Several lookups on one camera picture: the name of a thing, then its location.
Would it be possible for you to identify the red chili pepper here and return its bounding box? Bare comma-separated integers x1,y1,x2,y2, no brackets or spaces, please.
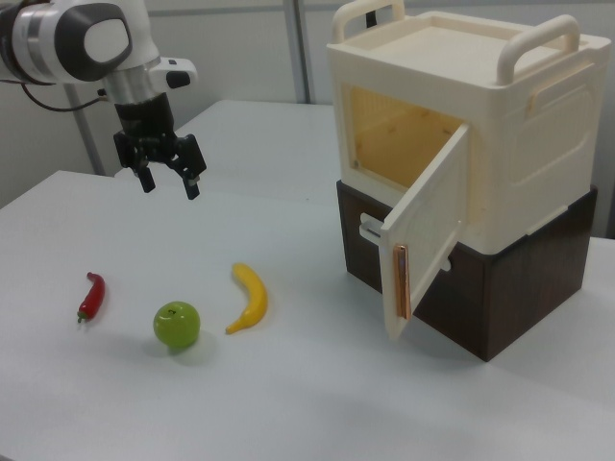
76,271,107,325

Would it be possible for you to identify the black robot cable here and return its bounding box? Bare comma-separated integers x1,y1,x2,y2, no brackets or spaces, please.
0,79,115,113

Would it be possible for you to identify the cream plastic cabinet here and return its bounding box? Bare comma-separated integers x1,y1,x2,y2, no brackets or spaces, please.
325,0,612,256

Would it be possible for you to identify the orange door handle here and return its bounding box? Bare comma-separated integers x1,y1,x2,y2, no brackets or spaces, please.
393,243,411,320

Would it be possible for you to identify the grey metal post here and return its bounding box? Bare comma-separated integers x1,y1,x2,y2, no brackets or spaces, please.
63,85,111,177

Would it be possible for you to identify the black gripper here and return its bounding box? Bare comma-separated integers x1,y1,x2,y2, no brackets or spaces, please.
112,92,209,202

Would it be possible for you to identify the green apple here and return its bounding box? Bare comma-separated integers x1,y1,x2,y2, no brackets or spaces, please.
152,301,202,349

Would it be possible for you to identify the cream cabinet door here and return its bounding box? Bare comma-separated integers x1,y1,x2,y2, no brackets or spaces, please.
379,121,472,343

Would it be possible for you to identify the white drawer handle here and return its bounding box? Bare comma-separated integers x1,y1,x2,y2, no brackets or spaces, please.
358,212,454,271

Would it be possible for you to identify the yellow banana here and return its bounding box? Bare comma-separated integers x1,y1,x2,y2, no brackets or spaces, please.
225,261,269,335

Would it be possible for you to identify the dark brown drawer box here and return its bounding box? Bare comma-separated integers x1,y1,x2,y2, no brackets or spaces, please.
334,179,600,363

